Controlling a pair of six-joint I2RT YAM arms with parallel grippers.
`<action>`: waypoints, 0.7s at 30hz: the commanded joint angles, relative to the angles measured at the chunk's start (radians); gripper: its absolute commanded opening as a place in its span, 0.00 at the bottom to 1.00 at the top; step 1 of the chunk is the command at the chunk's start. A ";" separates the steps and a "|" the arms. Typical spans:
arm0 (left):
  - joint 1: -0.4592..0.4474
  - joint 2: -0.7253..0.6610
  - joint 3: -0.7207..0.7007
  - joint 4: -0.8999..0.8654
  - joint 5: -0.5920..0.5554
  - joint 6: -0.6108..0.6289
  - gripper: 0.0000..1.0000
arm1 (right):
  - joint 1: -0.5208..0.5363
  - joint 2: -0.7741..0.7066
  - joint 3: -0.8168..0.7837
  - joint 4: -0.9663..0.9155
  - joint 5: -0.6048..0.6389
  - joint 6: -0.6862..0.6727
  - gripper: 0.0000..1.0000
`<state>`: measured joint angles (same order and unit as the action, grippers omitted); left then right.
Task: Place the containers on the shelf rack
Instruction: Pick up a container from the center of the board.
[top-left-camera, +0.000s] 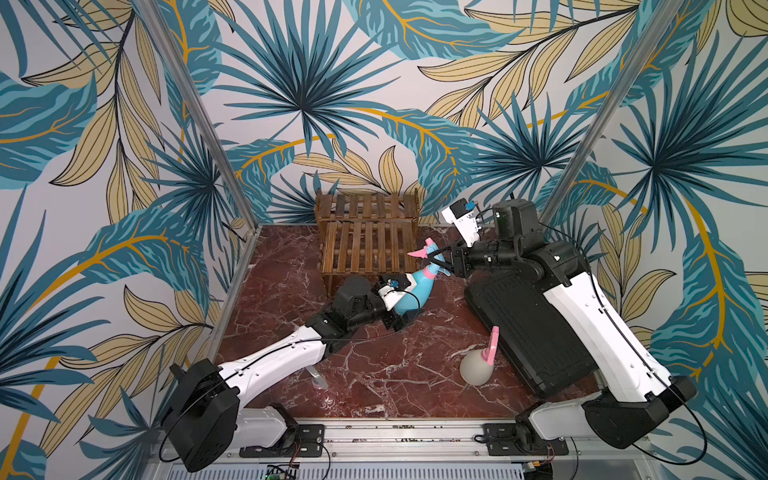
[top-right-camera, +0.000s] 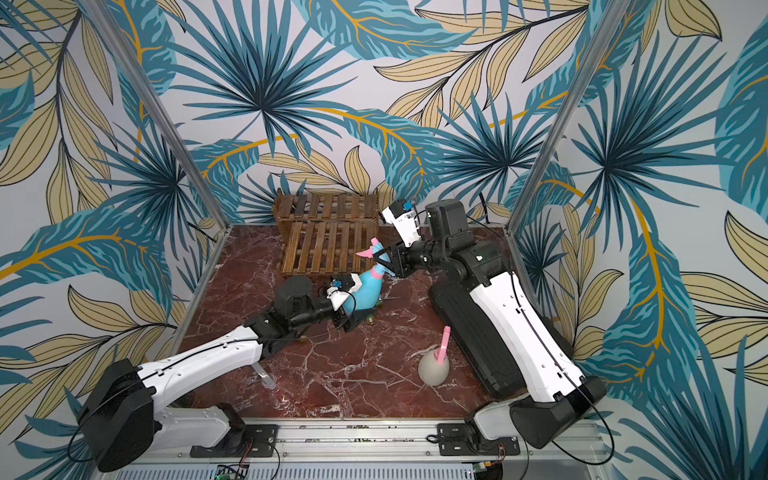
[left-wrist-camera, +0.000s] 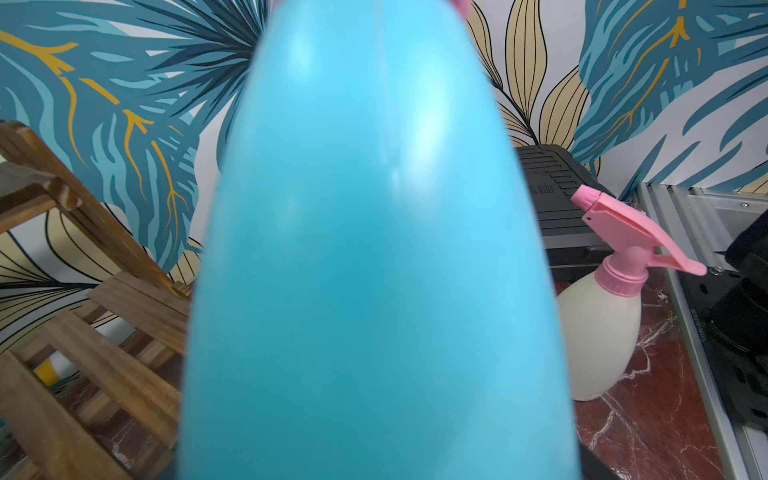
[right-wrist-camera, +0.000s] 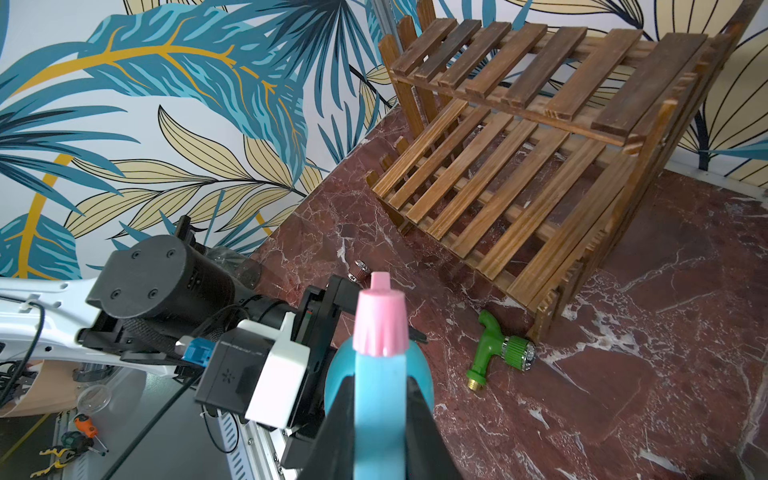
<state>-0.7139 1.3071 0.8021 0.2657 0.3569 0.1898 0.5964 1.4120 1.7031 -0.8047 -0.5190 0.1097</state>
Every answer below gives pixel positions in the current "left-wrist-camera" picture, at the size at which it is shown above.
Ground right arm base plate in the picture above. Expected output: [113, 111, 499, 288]
[680, 271, 767, 430]

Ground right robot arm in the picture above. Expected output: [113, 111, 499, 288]
[711, 212, 767, 356]

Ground wooden slatted step shelf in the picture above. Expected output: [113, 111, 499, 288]
[1, 121, 191, 479]

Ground white spray bottle pink top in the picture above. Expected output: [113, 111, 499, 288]
[557, 185, 707, 401]

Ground aluminium front rail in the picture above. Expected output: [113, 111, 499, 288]
[636, 183, 767, 479]

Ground black plastic tool case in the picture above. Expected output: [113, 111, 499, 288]
[516, 145, 612, 283]

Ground blue spray bottle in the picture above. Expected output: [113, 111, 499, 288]
[176, 1, 581, 479]

